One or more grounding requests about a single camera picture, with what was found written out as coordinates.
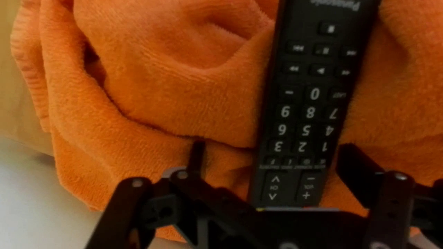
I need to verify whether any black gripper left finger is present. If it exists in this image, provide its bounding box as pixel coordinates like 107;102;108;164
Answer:
85;138;261;249

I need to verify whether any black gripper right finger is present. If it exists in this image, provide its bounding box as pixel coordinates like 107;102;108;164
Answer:
335;142;443;249

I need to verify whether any orange towel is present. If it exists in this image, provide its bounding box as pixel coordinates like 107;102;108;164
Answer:
10;0;443;243

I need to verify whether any black Panasonic remote control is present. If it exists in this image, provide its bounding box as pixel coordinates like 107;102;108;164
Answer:
247;0;383;210

